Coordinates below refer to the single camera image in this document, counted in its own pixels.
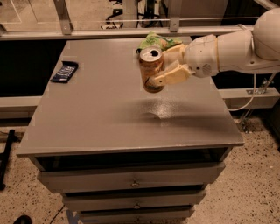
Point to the green rice chip bag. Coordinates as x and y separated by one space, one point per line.
153 39

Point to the orange soda can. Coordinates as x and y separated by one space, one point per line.
151 62

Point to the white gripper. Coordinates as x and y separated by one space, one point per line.
200 56

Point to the bottom drawer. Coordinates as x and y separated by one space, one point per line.
136 215

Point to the metal railing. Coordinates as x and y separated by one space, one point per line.
107 19

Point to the drawer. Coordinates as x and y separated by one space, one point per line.
134 200
136 215
130 177

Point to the black metal stand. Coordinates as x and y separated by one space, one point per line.
4 156

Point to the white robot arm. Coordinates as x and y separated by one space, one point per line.
255 51

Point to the middle drawer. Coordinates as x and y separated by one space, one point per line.
134 200

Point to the dark blue snack bar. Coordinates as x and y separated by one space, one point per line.
66 72

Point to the top drawer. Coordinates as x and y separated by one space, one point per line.
130 177

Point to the black shoe tip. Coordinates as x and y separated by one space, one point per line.
23 219

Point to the grey drawer cabinet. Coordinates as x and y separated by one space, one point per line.
103 119

